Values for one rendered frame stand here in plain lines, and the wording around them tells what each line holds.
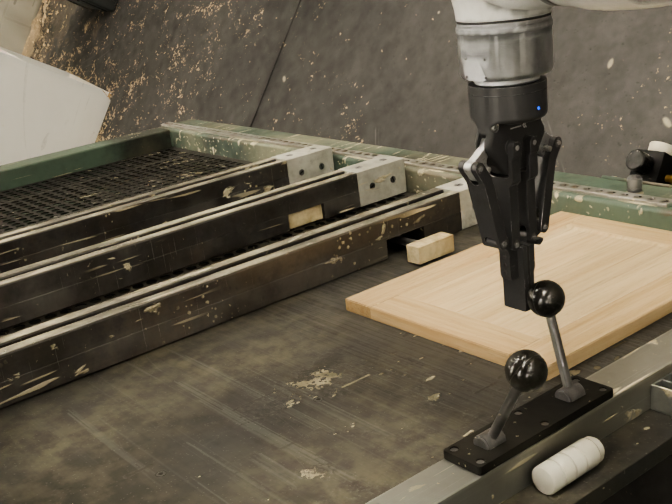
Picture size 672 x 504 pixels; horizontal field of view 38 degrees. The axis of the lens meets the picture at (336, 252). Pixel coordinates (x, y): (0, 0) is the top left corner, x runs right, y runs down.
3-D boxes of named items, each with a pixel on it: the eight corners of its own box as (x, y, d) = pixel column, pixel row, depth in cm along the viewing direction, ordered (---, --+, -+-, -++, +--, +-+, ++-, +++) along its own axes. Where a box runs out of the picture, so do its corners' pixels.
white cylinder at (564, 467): (555, 500, 91) (608, 466, 95) (554, 473, 90) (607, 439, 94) (531, 489, 93) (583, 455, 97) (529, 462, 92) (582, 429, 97)
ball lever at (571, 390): (599, 399, 99) (568, 274, 97) (575, 413, 97) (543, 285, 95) (570, 397, 102) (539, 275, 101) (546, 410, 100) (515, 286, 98)
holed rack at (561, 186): (677, 203, 155) (677, 199, 155) (666, 207, 153) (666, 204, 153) (170, 123, 281) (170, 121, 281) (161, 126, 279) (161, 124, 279)
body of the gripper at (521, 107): (507, 68, 99) (512, 157, 102) (447, 84, 94) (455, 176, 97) (566, 71, 93) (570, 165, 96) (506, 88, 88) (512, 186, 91)
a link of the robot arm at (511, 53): (435, 25, 93) (440, 87, 95) (507, 25, 86) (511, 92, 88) (500, 11, 98) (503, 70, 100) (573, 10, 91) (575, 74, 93)
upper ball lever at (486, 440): (513, 454, 93) (563, 363, 85) (485, 471, 91) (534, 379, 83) (486, 426, 95) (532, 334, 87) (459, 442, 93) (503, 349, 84)
